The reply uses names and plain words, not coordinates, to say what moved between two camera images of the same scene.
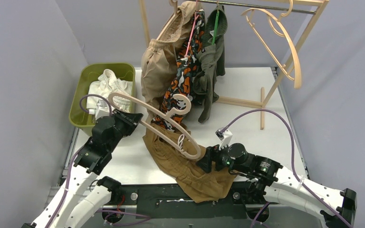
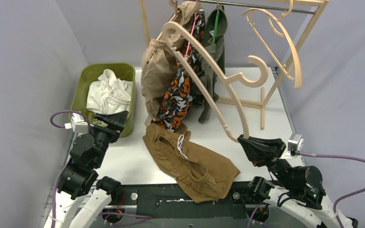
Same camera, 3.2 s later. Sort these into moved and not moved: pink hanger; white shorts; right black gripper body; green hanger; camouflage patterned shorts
Moved: right black gripper body
Not moved: green hanger; pink hanger; camouflage patterned shorts; white shorts
